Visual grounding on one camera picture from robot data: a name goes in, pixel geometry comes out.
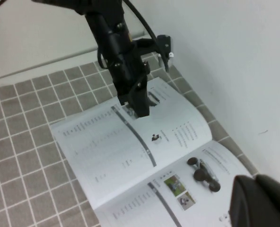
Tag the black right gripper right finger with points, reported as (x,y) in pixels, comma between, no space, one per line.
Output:
(277,201)

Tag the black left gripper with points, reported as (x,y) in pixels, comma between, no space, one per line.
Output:
(121,59)

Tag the white product manual book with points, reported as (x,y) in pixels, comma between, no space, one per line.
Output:
(130,153)

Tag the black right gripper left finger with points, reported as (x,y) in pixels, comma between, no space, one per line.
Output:
(244,205)

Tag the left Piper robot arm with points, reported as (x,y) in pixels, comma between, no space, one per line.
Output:
(88,4)

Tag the grey white checked tablecloth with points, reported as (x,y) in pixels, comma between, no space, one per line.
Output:
(24,142)

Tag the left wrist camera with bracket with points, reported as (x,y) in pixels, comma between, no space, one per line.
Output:
(164,47)

